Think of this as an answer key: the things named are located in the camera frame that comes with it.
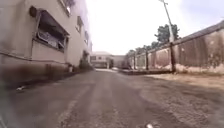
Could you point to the pale low building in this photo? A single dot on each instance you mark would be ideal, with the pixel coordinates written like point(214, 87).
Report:
point(101, 60)

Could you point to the dark bush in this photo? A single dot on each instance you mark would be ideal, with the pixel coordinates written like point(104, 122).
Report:
point(86, 64)

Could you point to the dark low kerb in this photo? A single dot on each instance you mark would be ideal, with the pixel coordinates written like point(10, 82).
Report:
point(143, 71)

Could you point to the green tree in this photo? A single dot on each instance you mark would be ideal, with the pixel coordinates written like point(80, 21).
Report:
point(143, 50)
point(165, 33)

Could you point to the grey asphalt road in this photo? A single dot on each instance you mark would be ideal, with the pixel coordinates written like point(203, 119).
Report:
point(110, 100)

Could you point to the pale utility pole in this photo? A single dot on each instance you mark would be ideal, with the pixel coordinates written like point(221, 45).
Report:
point(168, 20)

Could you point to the sandy verge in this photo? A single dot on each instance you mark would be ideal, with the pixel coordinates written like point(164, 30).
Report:
point(193, 80)

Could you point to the beige building with windows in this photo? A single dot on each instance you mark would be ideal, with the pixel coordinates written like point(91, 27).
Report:
point(20, 30)

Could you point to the weathered wall with dark pillars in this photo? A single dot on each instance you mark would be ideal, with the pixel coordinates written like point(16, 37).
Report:
point(193, 50)

